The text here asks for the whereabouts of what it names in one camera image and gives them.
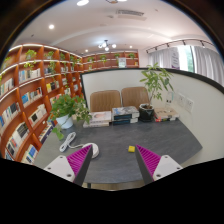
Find beige cover book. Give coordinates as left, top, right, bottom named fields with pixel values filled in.
left=153, top=107, right=180, bottom=120

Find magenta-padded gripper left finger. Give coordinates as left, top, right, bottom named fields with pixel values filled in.
left=43, top=143, right=94, bottom=187

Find coiled white power cable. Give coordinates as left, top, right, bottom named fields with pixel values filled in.
left=59, top=131, right=84, bottom=154

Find white wall socket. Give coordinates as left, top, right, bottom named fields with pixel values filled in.
left=178, top=93, right=186, bottom=108
left=185, top=97, right=195, bottom=113

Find red spine book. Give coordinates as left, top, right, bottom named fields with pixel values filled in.
left=153, top=115, right=178, bottom=123

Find white standing card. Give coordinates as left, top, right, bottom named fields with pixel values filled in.
left=165, top=91, right=174, bottom=111

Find pothos plant in white pot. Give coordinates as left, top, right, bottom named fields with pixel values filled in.
left=48, top=94, right=93, bottom=141

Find large white picture book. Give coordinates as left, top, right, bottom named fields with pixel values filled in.
left=89, top=110, right=113, bottom=124

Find ceiling air vent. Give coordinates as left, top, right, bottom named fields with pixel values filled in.
left=115, top=8, right=146, bottom=18

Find tall plant in black pot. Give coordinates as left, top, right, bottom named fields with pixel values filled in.
left=138, top=62, right=175, bottom=123

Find white window curtains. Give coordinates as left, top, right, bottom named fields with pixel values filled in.
left=147, top=45, right=224, bottom=86

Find orange wooden bookshelf unit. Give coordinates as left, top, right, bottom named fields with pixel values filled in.
left=0, top=43, right=140, bottom=166

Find thin white book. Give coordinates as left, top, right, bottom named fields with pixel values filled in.
left=82, top=120, right=110, bottom=129

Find tan upholstered chair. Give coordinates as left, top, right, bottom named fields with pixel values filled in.
left=120, top=86, right=150, bottom=109
left=89, top=89, right=123, bottom=113

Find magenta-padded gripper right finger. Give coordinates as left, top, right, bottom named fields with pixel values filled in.
left=134, top=143, right=184, bottom=185

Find white framed sign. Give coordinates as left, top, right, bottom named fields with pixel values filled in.
left=118, top=57, right=127, bottom=69

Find white and purple banner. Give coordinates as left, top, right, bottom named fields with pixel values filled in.
left=170, top=48, right=181, bottom=70

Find round white power strip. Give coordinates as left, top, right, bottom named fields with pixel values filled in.
left=80, top=142, right=100, bottom=159

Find multi-bulb ceiling lamp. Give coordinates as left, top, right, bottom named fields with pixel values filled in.
left=97, top=39, right=118, bottom=52

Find black ceiling track lights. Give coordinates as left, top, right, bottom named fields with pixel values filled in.
left=145, top=37, right=214, bottom=54

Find dark book with white pages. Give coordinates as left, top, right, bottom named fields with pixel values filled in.
left=112, top=117, right=139, bottom=126

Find thick dark cover book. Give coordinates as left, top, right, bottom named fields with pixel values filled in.
left=111, top=105, right=140, bottom=121

